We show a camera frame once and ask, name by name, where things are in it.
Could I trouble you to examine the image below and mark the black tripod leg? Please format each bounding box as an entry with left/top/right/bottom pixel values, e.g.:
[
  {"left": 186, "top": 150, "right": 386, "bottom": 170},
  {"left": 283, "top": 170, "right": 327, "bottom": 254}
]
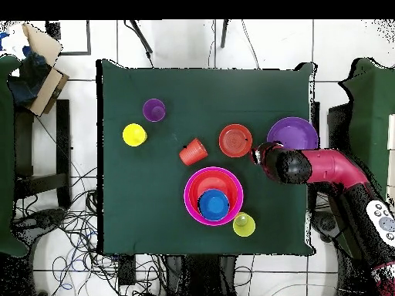
[
  {"left": 123, "top": 19, "right": 154, "bottom": 67},
  {"left": 220, "top": 18, "right": 230, "bottom": 49}
]

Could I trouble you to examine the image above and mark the small orange bowl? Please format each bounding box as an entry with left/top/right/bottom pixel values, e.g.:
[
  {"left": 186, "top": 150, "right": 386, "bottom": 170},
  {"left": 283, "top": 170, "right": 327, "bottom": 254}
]
[{"left": 218, "top": 123, "right": 254, "bottom": 159}]

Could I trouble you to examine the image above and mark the black pedestal foot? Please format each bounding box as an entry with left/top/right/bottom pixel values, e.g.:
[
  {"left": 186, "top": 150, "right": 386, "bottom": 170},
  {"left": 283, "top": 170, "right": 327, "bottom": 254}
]
[
  {"left": 12, "top": 207, "right": 67, "bottom": 244},
  {"left": 311, "top": 210, "right": 342, "bottom": 243}
]

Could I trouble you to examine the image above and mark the cardboard box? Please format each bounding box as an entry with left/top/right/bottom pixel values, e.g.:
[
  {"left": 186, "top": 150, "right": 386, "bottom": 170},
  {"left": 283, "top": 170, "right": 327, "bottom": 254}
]
[{"left": 7, "top": 22, "right": 70, "bottom": 118}]

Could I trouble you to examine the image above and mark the green-covered side table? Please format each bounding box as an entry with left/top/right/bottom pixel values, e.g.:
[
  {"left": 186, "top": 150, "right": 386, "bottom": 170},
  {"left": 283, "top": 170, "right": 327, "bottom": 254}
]
[
  {"left": 0, "top": 54, "right": 29, "bottom": 258},
  {"left": 336, "top": 57, "right": 395, "bottom": 260}
]

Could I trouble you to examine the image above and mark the dark blue cloth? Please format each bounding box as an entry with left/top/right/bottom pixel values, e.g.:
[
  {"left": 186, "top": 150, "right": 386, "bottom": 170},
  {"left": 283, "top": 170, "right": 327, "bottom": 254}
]
[{"left": 7, "top": 45, "right": 52, "bottom": 107}]

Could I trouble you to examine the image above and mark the black stool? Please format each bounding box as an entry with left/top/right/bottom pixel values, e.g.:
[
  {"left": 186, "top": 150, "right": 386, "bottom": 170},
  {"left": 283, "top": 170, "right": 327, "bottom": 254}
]
[{"left": 13, "top": 98, "right": 73, "bottom": 209}]

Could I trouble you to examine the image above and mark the black box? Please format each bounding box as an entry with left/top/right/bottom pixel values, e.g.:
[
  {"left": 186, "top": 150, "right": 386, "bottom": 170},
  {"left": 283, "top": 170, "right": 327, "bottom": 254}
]
[{"left": 326, "top": 103, "right": 353, "bottom": 152}]

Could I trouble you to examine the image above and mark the small blue bowl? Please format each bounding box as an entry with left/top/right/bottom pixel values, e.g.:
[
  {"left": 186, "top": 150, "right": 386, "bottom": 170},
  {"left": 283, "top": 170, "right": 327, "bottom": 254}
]
[{"left": 197, "top": 188, "right": 231, "bottom": 222}]

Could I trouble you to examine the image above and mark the large orange bowl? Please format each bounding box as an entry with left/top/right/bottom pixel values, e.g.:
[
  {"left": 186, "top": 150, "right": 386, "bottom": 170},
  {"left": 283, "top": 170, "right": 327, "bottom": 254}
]
[{"left": 187, "top": 170, "right": 241, "bottom": 221}]

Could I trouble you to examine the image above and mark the large pink bowl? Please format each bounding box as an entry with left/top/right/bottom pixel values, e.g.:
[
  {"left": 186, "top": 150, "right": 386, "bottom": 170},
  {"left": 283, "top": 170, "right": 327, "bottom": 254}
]
[{"left": 184, "top": 166, "right": 245, "bottom": 227}]

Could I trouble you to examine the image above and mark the white box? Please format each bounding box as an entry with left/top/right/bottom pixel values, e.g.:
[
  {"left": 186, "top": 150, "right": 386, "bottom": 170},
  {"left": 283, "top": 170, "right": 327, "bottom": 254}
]
[
  {"left": 387, "top": 113, "right": 395, "bottom": 151},
  {"left": 387, "top": 150, "right": 395, "bottom": 187}
]

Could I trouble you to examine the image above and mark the black square frame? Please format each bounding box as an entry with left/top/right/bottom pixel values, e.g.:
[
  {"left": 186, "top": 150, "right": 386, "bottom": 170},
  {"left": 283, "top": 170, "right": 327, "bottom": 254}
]
[{"left": 46, "top": 19, "right": 92, "bottom": 56}]

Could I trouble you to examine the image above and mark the orange cup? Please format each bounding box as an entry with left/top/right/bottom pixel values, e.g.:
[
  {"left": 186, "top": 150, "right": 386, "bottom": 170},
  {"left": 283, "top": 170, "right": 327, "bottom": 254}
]
[{"left": 178, "top": 137, "right": 209, "bottom": 167}]

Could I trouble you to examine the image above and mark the dark green tablecloth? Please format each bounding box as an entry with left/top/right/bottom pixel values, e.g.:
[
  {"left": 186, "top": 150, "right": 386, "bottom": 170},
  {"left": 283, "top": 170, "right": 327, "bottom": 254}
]
[{"left": 96, "top": 59, "right": 317, "bottom": 257}]

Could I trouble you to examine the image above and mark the pale yellow cup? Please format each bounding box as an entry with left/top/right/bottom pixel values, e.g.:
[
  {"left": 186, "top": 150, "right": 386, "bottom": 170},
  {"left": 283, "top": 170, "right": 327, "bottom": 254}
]
[{"left": 231, "top": 211, "right": 256, "bottom": 238}]

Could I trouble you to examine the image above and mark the tangle of floor cables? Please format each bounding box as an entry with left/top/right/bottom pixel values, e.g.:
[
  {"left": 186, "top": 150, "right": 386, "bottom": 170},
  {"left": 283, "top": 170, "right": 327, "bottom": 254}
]
[{"left": 13, "top": 166, "right": 174, "bottom": 296}]

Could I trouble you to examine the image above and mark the purple cup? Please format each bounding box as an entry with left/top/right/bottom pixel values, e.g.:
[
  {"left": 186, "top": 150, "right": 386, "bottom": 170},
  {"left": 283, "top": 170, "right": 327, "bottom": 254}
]
[{"left": 142, "top": 98, "right": 167, "bottom": 123}]

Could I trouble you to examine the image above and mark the bright yellow cup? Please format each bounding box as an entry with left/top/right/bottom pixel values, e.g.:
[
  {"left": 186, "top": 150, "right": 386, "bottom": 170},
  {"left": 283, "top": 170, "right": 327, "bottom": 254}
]
[{"left": 122, "top": 123, "right": 148, "bottom": 148}]

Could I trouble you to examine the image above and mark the purple bowl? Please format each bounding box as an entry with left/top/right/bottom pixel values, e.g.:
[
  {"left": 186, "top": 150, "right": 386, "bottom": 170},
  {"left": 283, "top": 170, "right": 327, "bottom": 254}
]
[{"left": 266, "top": 116, "right": 319, "bottom": 151}]

